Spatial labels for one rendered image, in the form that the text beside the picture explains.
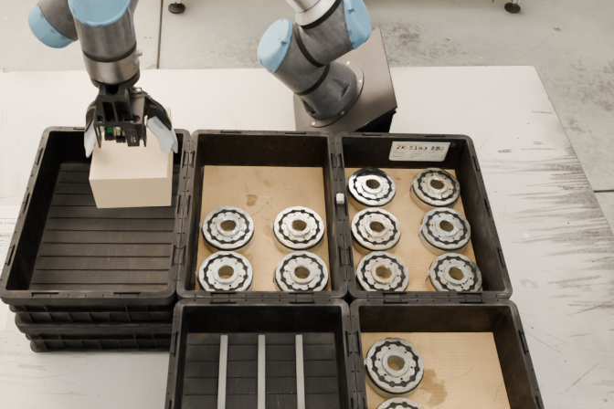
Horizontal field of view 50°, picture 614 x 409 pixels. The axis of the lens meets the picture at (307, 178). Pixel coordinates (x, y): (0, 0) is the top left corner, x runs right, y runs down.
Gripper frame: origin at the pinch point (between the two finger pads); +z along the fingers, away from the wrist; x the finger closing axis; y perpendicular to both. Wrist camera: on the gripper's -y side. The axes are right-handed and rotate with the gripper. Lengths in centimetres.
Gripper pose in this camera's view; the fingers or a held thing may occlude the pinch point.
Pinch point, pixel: (133, 149)
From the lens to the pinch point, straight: 115.1
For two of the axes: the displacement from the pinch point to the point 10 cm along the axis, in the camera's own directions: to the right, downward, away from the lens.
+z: -0.7, 6.3, 7.8
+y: 0.9, 7.8, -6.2
